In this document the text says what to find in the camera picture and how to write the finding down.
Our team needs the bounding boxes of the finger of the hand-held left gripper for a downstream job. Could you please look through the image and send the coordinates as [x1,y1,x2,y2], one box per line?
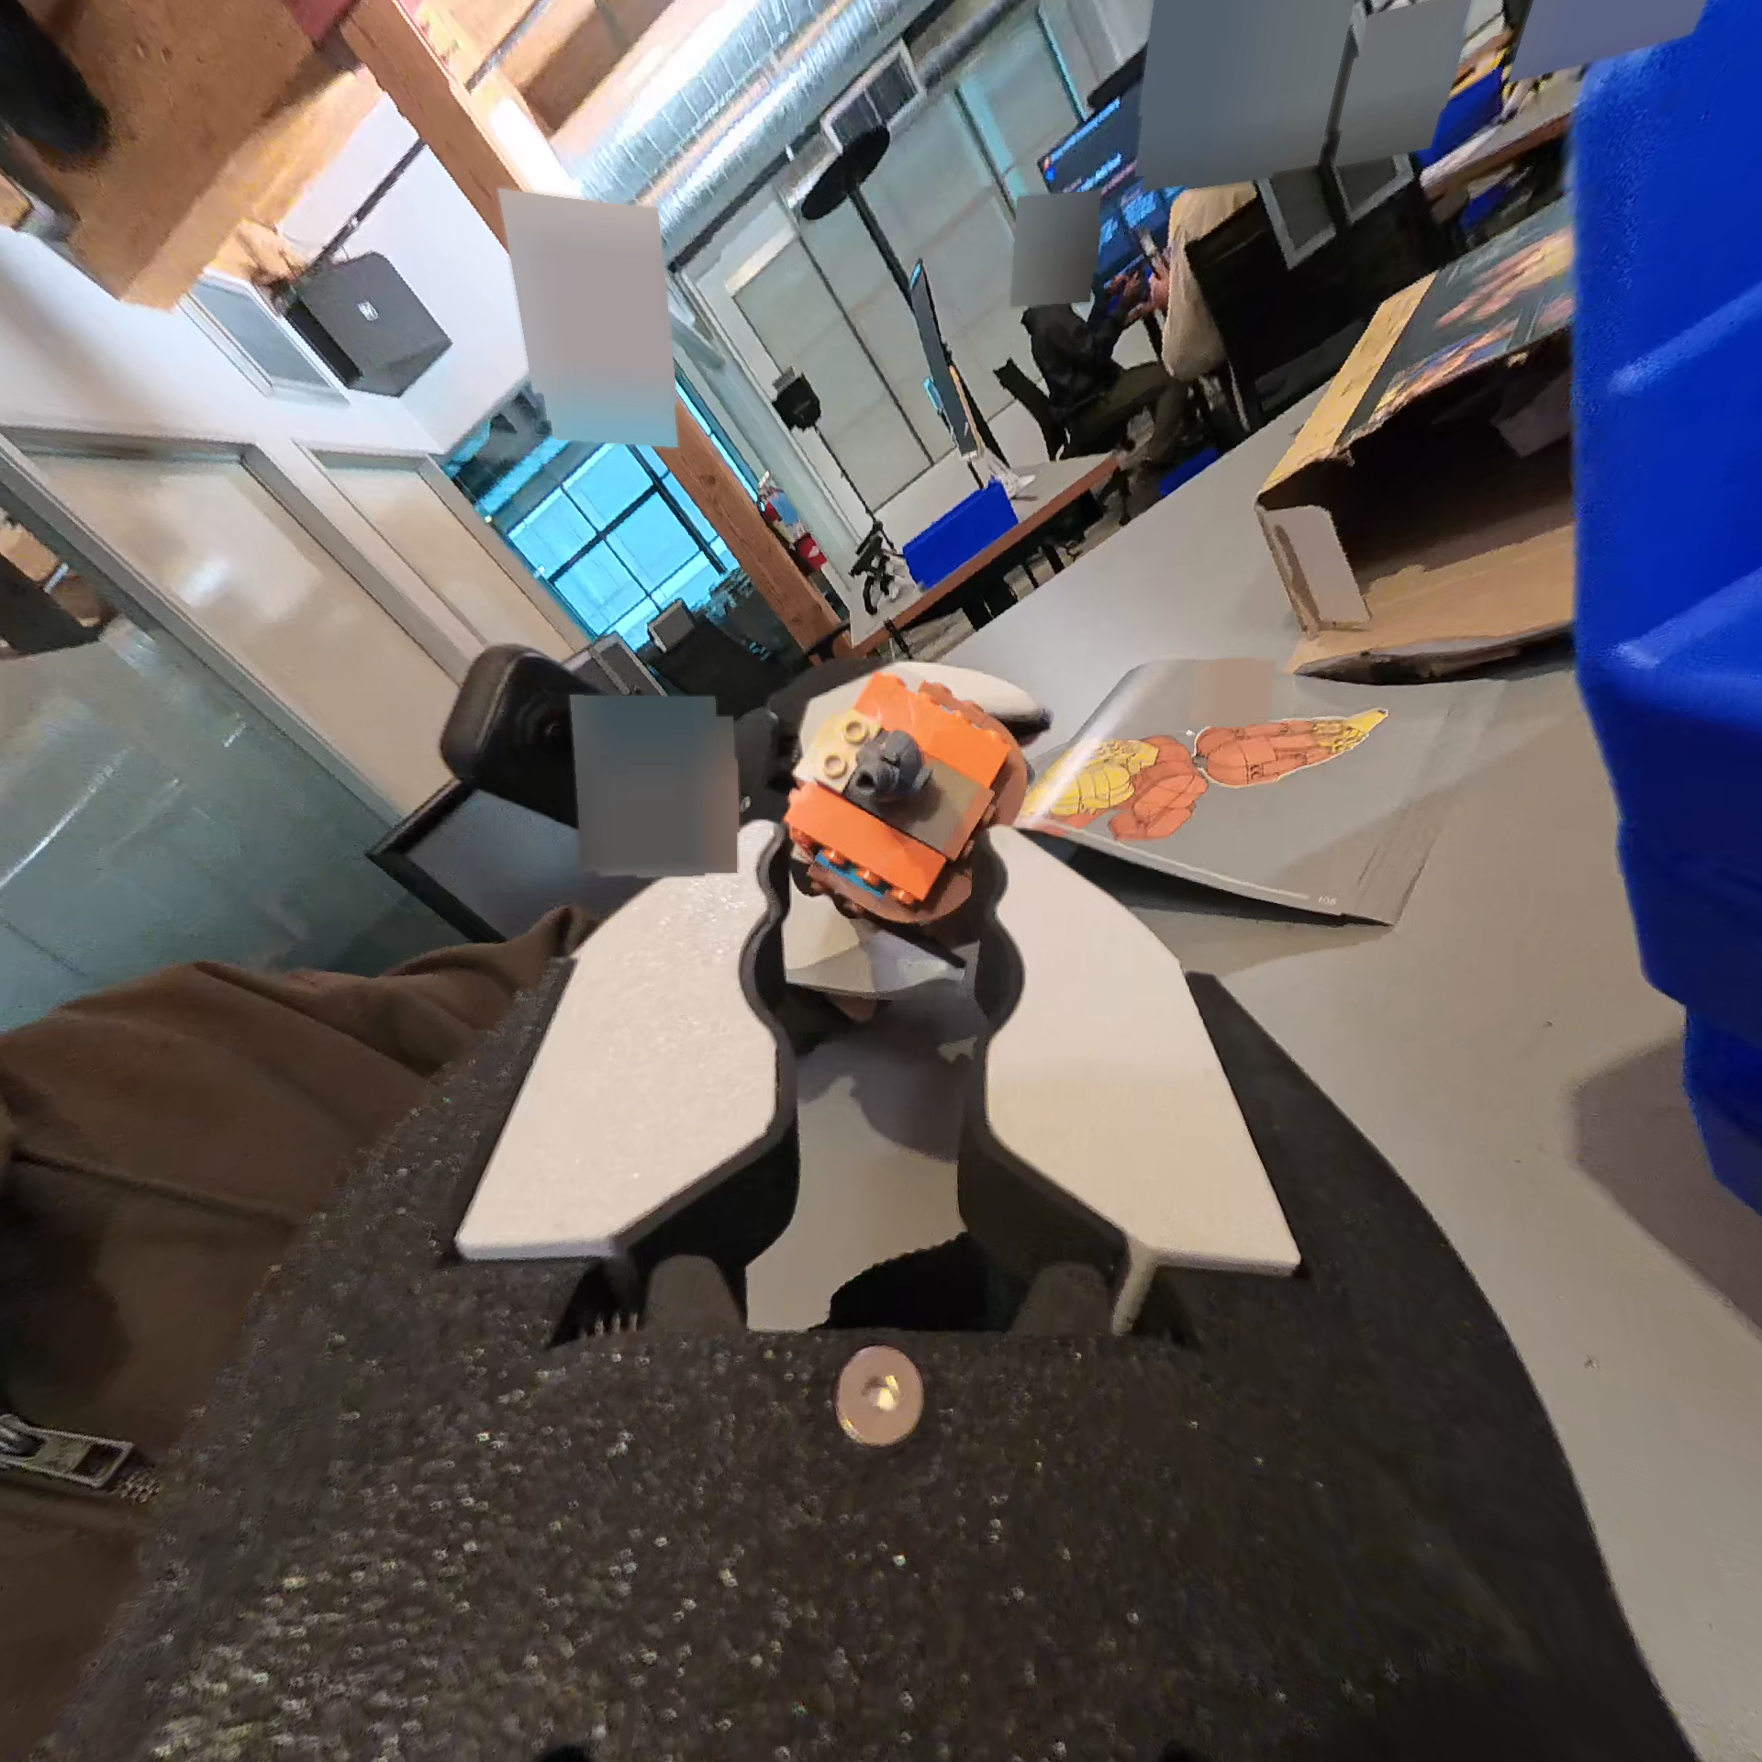
[781,877,953,999]
[896,662,1054,733]

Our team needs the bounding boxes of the small blue bin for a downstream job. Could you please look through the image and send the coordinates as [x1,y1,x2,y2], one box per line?
[896,491,1029,596]

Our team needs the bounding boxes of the brown toy brick model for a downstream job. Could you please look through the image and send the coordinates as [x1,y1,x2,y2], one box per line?
[781,676,1036,1027]

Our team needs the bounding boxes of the black pole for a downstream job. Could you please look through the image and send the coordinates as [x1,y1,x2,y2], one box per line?
[794,125,971,498]

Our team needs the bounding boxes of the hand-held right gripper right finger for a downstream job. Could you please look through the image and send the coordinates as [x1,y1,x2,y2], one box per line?
[966,827,1301,1282]

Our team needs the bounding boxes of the printed cardboard box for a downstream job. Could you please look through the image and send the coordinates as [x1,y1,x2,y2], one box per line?
[1254,193,1586,685]

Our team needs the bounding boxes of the small grey toy part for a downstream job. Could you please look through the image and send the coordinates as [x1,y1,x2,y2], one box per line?
[836,717,944,811]

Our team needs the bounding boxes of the printed instruction booklet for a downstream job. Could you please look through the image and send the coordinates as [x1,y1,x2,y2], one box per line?
[1019,657,1507,926]

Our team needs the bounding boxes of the stack of blue plastic bins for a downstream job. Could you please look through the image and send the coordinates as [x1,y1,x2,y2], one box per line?
[1571,0,1762,1213]

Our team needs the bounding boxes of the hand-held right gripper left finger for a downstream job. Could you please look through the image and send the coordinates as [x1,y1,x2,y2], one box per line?
[455,869,795,1270]

